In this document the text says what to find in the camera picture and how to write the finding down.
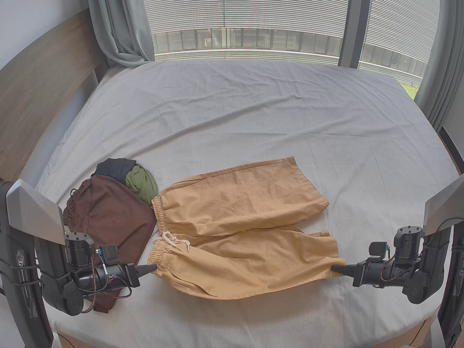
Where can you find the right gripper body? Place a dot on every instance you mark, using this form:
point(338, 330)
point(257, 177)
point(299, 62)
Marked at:
point(373, 272)

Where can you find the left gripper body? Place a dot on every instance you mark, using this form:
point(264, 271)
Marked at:
point(116, 277)

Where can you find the tan shorts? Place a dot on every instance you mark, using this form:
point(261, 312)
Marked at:
point(253, 201)

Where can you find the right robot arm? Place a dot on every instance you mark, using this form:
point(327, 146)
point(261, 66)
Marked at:
point(442, 208)

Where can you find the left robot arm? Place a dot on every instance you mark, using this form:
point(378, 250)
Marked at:
point(32, 212)

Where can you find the bed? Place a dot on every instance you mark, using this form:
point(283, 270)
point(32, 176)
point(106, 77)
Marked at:
point(253, 114)

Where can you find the brown shorts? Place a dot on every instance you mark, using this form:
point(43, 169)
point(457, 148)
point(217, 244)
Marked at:
point(112, 212)

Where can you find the green garment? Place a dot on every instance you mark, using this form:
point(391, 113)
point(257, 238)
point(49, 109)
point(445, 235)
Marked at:
point(141, 185)

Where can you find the black garment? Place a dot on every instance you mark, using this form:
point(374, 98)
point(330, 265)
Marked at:
point(112, 167)

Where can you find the blue-green curtain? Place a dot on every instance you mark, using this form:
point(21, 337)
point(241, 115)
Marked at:
point(119, 20)
point(446, 67)

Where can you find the window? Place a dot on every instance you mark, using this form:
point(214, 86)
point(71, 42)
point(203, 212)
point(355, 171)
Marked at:
point(253, 13)

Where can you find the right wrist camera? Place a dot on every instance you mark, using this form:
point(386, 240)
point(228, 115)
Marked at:
point(377, 250)

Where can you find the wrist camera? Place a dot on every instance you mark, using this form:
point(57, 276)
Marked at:
point(377, 250)
point(108, 254)

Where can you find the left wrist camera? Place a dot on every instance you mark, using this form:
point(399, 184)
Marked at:
point(108, 254)

